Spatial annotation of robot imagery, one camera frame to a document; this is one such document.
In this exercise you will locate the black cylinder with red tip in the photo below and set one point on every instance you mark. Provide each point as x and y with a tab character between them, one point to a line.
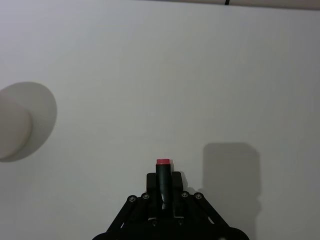
164	180

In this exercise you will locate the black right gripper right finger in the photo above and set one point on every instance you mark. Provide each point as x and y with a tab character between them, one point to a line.
177	185

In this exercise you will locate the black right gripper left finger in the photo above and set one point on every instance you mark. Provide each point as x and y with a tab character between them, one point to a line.
151	185

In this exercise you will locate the cream vacuum bottle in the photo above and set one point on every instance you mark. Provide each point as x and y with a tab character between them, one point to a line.
12	130

